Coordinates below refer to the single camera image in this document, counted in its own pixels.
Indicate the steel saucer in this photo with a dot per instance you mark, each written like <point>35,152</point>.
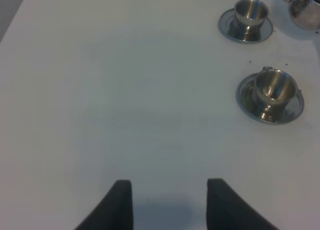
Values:
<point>247,100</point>
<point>227,28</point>

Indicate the near steel saucer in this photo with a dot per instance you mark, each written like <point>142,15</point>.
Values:
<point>247,100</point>

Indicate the near stainless steel teacup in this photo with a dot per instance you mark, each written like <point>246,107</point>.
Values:
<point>275,87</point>

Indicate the stainless steel teacup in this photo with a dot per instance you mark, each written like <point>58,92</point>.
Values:
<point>275,87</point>
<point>249,14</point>

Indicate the far stainless steel teacup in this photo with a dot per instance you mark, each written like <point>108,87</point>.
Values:
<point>249,14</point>

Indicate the stainless steel teapot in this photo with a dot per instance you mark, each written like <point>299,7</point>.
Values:
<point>305,13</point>

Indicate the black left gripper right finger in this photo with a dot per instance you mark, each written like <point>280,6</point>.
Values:
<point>225,209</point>

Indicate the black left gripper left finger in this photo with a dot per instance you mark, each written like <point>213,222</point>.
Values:
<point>115,211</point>

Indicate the far steel saucer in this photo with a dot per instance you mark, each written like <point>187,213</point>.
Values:
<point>227,28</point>

